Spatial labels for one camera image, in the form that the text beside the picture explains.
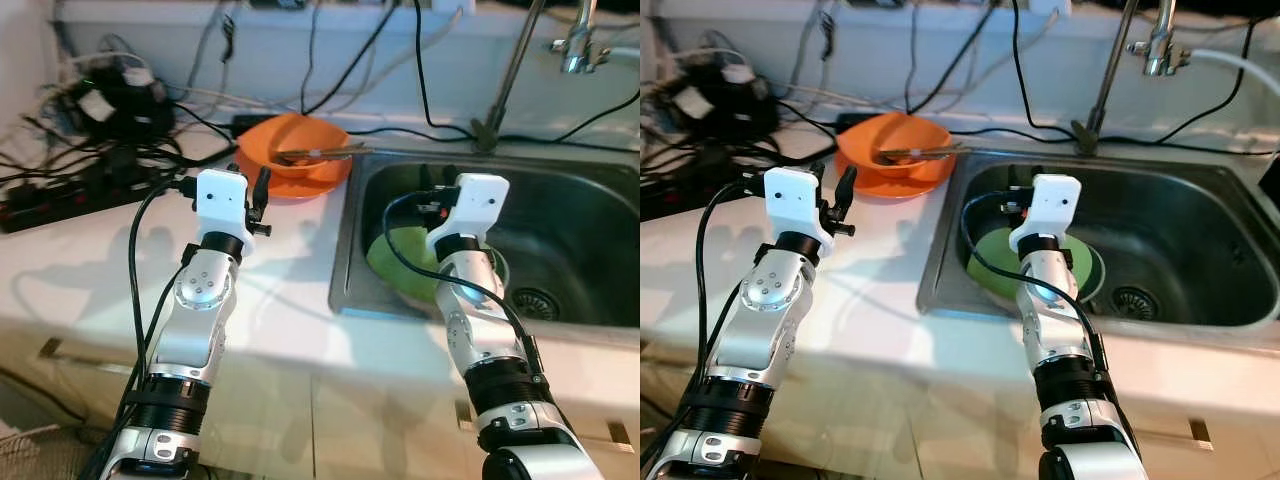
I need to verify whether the orange bowl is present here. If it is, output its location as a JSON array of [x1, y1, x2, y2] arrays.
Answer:
[[836, 111, 949, 181], [243, 113, 352, 183]]

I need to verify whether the green plate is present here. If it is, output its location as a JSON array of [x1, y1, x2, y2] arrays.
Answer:
[[966, 225, 1101, 299], [366, 225, 491, 301]]

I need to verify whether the black device with white labels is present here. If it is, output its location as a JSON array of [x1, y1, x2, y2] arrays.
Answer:
[[62, 62, 176, 141], [668, 62, 781, 141]]

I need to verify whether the stainless steel sink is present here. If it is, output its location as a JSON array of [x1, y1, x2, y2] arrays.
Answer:
[[328, 148, 641, 329], [915, 150, 1280, 331]]

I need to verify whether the sink drain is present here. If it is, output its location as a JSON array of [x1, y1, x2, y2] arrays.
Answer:
[[513, 288, 561, 321], [1112, 286, 1161, 321]]

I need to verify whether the slanted metal rod with clamp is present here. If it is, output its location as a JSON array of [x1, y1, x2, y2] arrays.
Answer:
[[1070, 0, 1141, 153], [470, 0, 549, 153]]

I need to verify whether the black power strip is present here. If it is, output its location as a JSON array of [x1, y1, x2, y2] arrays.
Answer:
[[640, 165, 766, 223], [0, 165, 201, 236]]

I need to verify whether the chrome faucet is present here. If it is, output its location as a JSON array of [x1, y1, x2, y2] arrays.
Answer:
[[550, 0, 611, 76], [1128, 0, 1196, 79]]

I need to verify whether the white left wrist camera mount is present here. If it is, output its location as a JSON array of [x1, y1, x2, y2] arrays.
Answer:
[[193, 168, 249, 238], [762, 166, 836, 248]]

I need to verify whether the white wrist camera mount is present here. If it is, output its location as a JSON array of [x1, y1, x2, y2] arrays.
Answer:
[[193, 168, 249, 238], [427, 173, 509, 256], [762, 166, 836, 248], [1008, 173, 1083, 253]]

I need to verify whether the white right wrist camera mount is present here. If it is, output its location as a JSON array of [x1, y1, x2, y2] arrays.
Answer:
[[427, 173, 509, 256], [1008, 173, 1083, 253]]

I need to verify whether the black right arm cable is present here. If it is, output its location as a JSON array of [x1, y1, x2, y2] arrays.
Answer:
[[960, 190, 1141, 451], [382, 190, 576, 441]]

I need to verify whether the black cable along sink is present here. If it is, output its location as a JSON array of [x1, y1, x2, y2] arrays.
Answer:
[[345, 125, 641, 156], [945, 126, 1280, 156]]

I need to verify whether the black hanging cable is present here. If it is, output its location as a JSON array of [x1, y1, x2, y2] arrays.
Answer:
[[413, 0, 471, 131], [1010, 0, 1076, 131]]

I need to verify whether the black slanted cable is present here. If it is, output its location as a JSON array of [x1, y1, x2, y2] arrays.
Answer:
[[905, 0, 1001, 113], [305, 0, 401, 113]]

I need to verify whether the black curved cable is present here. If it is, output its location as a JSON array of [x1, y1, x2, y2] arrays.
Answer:
[[1100, 15, 1256, 146], [500, 90, 641, 143]]

